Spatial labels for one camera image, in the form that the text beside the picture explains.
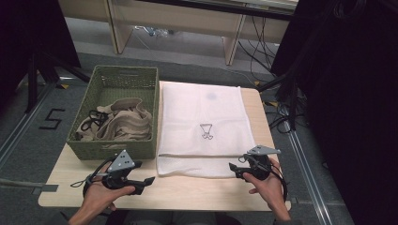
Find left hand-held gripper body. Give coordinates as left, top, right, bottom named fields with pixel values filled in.
left=101, top=149, right=144, bottom=190

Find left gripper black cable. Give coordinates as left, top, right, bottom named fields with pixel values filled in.
left=69, top=157, right=114, bottom=198

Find black curtain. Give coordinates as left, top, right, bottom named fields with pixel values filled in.
left=270, top=0, right=398, bottom=225
left=0, top=0, right=82, bottom=107

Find clear plastic wrap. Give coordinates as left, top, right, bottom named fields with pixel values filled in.
left=134, top=25, right=175, bottom=38

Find person's right hand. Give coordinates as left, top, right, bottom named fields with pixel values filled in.
left=243, top=158, right=287, bottom=205

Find beige garment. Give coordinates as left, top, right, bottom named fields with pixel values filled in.
left=75, top=97, right=153, bottom=143

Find white mesh laundry bag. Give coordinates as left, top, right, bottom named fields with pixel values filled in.
left=156, top=82, right=257, bottom=179

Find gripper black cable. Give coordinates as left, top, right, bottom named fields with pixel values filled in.
left=69, top=157, right=114, bottom=198
left=269, top=167, right=289, bottom=203

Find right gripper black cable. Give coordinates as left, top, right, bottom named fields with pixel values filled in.
left=269, top=167, right=289, bottom=203

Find person's left hand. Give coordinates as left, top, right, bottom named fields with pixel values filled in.
left=82, top=181, right=136, bottom=217

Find black floor cables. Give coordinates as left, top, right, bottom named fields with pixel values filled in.
left=237, top=15, right=309, bottom=135

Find metal floor rail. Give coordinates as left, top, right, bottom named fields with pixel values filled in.
left=280, top=106, right=333, bottom=225
left=0, top=82, right=57, bottom=168

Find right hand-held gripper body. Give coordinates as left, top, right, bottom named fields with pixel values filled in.
left=238, top=144, right=282, bottom=182

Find green woven basket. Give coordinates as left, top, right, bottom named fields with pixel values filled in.
left=66, top=65, right=160, bottom=161

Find black metal stand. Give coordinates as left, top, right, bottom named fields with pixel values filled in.
left=24, top=51, right=92, bottom=113
left=257, top=71, right=299, bottom=131

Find grey floor strip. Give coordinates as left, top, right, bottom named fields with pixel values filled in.
left=0, top=177, right=59, bottom=195

